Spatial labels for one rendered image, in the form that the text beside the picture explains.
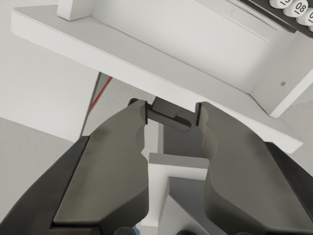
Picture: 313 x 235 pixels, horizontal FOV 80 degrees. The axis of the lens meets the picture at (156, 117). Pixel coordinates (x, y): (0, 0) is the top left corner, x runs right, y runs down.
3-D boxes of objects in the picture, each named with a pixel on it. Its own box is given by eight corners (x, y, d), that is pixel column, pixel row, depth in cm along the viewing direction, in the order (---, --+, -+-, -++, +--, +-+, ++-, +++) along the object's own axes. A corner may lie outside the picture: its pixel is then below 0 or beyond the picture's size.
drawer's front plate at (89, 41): (253, 106, 29) (294, 156, 20) (67, 17, 24) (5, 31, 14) (261, 97, 29) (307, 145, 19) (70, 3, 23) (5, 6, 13)
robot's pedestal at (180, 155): (195, 114, 126) (228, 235, 62) (150, 108, 125) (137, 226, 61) (207, 70, 110) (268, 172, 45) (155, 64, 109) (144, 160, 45)
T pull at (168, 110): (187, 128, 22) (187, 135, 21) (127, 104, 21) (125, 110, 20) (203, 104, 21) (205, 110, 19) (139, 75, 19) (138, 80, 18)
